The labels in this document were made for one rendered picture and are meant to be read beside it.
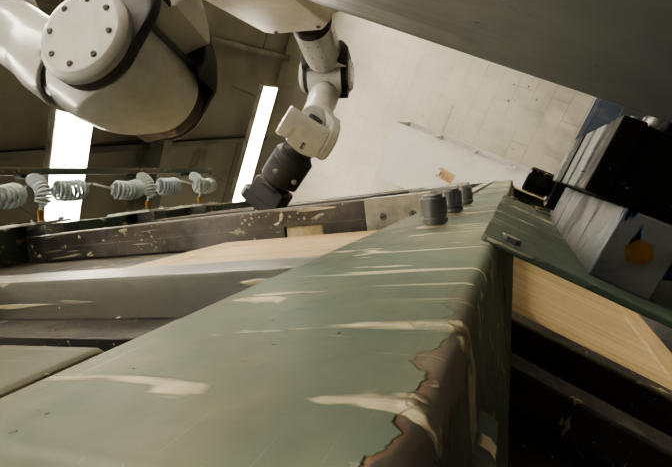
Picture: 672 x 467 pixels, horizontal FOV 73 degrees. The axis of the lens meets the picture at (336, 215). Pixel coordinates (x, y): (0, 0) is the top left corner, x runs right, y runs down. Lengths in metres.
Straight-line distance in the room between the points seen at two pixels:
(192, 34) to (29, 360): 0.33
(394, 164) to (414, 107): 1.53
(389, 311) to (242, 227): 0.81
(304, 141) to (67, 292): 0.58
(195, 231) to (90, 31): 0.68
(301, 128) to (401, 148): 3.70
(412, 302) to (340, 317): 0.03
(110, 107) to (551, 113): 5.57
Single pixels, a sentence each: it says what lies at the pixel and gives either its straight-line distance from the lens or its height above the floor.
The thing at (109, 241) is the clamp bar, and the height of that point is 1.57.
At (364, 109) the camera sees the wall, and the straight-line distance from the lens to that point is 6.22.
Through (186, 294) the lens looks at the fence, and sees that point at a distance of 0.41.
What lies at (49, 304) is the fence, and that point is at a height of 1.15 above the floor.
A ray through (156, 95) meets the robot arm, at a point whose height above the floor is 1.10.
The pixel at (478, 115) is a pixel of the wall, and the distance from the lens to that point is 5.87.
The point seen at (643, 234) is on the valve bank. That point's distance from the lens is 0.35.
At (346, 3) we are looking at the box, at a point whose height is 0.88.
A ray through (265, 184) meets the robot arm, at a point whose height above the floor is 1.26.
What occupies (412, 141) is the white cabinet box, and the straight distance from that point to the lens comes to 4.58.
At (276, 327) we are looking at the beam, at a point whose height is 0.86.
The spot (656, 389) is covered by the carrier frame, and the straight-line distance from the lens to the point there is 0.99.
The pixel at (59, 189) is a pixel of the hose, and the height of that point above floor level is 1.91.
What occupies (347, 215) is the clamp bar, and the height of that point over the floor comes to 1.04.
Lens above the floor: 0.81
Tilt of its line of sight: 17 degrees up
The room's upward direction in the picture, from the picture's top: 64 degrees counter-clockwise
